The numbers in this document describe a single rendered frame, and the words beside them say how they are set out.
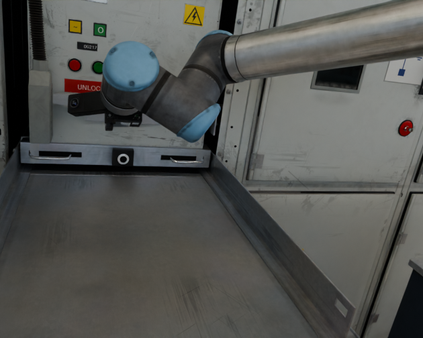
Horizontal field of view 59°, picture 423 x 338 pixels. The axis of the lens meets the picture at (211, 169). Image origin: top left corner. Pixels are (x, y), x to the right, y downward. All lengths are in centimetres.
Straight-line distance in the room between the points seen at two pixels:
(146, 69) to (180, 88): 7
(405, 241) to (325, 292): 108
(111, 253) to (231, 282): 23
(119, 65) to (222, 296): 43
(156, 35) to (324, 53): 57
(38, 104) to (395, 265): 146
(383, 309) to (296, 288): 119
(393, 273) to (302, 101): 91
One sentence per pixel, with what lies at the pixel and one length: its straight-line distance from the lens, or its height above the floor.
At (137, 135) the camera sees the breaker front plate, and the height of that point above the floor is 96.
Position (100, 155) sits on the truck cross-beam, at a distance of 113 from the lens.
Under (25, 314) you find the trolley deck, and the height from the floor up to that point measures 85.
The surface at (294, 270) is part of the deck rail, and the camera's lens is 75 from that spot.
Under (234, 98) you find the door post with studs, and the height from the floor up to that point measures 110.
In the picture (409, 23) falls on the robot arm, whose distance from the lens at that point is 61.
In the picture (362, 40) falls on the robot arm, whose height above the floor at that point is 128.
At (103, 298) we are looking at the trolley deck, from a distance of 66.
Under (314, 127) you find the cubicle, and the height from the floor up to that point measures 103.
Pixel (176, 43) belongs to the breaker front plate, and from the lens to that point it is 110.
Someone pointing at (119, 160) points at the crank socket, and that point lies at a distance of 111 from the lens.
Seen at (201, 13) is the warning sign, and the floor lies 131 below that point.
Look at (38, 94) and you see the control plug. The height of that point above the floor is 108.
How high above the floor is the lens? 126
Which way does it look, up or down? 19 degrees down
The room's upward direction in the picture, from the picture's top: 8 degrees clockwise
